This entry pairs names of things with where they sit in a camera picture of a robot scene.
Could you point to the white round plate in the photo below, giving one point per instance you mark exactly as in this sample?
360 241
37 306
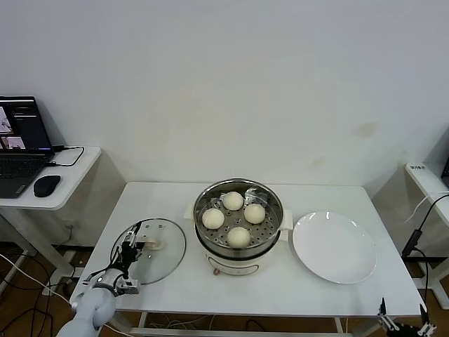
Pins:
335 247

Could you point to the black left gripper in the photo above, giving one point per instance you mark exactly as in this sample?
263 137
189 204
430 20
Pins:
127 258

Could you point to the white wall socket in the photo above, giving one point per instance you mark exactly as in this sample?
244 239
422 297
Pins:
70 224

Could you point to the black computer mouse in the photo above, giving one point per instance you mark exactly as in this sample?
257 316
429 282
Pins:
46 185

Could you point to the black laptop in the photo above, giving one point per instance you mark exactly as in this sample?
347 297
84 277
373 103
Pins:
21 158

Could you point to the glass pot lid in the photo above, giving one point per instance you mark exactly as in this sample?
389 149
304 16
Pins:
165 263

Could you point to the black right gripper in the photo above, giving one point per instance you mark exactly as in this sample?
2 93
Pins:
405 331

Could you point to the white table frame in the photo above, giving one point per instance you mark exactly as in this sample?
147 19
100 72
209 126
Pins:
210 333

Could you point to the cream electric pot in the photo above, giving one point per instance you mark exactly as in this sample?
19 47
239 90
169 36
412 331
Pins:
238 263

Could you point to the white side desk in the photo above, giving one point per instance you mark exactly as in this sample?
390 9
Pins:
80 175

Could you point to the steel steamer basket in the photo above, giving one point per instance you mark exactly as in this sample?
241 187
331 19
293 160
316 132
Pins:
273 210

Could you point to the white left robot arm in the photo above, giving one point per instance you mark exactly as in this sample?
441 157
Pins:
91 309

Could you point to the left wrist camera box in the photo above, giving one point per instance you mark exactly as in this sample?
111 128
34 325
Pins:
128 287

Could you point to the white steamed baozi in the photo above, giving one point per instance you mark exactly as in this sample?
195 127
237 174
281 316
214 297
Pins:
238 237
213 217
232 201
254 213

